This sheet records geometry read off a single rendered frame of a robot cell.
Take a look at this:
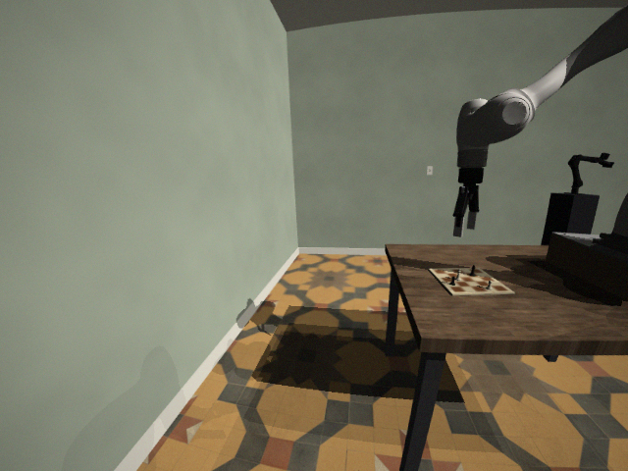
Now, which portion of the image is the brown and cream chessboard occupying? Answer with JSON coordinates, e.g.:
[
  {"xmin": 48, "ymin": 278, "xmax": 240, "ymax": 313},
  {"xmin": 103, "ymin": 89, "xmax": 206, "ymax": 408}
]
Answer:
[{"xmin": 429, "ymin": 268, "xmax": 515, "ymax": 295}]

